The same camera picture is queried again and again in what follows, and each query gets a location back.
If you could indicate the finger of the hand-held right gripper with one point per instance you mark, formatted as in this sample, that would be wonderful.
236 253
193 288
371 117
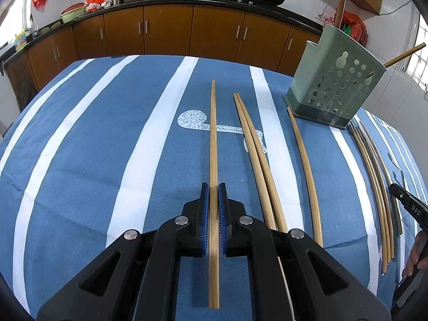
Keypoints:
400 196

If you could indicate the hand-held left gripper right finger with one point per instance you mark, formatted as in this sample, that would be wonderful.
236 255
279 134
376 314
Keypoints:
222 220

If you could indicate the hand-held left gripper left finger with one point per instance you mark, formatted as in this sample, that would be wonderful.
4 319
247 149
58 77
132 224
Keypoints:
205 220

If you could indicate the dark metal chopstick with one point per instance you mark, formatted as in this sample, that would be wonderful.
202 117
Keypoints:
395 207

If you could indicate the bundle of chopsticks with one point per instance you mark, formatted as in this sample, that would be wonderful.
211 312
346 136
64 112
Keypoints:
378 207

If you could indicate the green perforated chopstick holder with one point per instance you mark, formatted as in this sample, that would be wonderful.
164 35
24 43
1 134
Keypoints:
334 73

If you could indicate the person's right hand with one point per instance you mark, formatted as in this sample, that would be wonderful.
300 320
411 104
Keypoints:
414 257

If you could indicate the blue white striped tablecloth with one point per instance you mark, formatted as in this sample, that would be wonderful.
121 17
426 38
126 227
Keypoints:
100 157

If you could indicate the barred window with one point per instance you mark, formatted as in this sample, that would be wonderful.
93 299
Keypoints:
416 50

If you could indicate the wooden lower kitchen cabinets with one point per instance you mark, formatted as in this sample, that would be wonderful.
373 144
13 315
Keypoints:
167 30

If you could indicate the plastic food bags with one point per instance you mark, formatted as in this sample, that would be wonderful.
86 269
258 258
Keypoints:
97 3

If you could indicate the green basin with red lid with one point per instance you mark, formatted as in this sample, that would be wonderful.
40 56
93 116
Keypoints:
72 13

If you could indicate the yellow dish soap bottle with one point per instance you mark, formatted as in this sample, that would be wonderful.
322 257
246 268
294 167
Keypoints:
20 41

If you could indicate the metal faucet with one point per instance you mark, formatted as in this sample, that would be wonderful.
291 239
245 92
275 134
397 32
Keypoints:
34 26

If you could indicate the bright window beside sink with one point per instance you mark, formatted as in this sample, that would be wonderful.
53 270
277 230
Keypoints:
15 13

